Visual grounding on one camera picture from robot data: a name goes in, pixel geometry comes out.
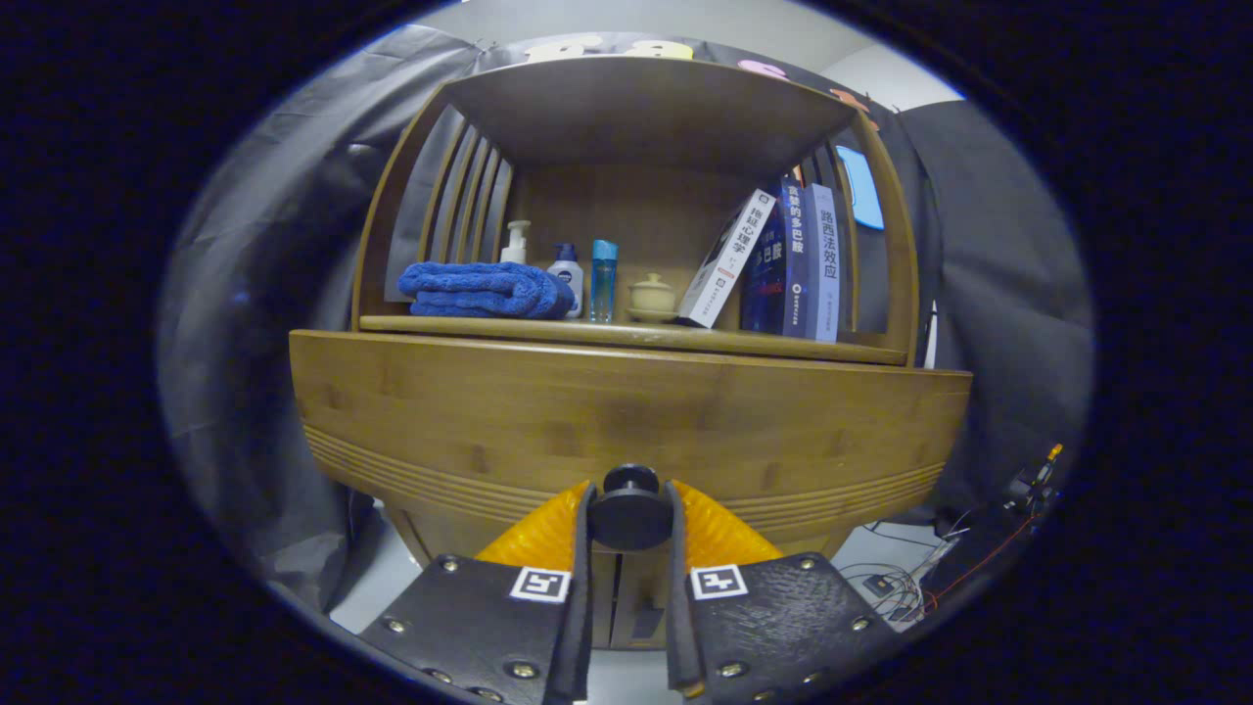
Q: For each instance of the wooden cabinet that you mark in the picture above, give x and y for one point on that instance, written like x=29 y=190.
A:
x=626 y=196

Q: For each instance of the white book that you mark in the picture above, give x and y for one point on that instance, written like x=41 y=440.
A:
x=724 y=259

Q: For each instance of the white pump bottle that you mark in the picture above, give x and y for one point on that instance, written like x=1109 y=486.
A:
x=515 y=253

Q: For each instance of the wooden cabinet door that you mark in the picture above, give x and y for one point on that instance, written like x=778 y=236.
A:
x=605 y=597
x=641 y=583

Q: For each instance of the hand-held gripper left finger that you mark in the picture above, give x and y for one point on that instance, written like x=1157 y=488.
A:
x=580 y=607

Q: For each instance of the black round drawer knob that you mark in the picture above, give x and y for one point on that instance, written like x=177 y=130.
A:
x=631 y=519

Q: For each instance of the blue folded towel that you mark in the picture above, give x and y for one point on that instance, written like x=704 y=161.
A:
x=480 y=289

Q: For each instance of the clear blue bottle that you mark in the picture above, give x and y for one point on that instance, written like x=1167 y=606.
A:
x=603 y=284

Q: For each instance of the white bottle blue cap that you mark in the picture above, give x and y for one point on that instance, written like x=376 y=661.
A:
x=568 y=279

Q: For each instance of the grey-blue book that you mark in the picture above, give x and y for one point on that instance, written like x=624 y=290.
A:
x=825 y=274

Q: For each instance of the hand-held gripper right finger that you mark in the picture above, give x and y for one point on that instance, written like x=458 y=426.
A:
x=678 y=607

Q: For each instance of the dark blue book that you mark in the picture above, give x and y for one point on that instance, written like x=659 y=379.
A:
x=773 y=274

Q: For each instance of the beige lidded teacup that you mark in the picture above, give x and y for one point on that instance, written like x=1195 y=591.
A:
x=652 y=296

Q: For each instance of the wooden drawer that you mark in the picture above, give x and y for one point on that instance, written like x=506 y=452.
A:
x=587 y=411

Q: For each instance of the black clamp orange tip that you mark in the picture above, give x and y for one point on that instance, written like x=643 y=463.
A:
x=1028 y=485

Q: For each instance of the wooden countertop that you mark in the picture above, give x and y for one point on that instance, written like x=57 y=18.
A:
x=636 y=333

